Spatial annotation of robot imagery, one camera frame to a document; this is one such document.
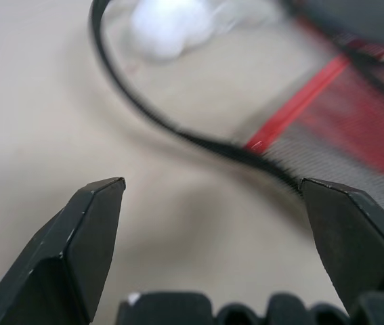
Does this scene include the white table tennis ball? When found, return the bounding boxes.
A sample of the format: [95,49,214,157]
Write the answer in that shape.
[129,0,213,61]

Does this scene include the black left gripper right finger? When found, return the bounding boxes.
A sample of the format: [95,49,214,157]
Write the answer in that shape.
[299,177,384,314]

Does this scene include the red black paddle case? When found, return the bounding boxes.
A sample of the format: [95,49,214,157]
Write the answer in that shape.
[89,0,384,234]

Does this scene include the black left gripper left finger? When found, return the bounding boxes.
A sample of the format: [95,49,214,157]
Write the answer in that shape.
[0,176,127,325]

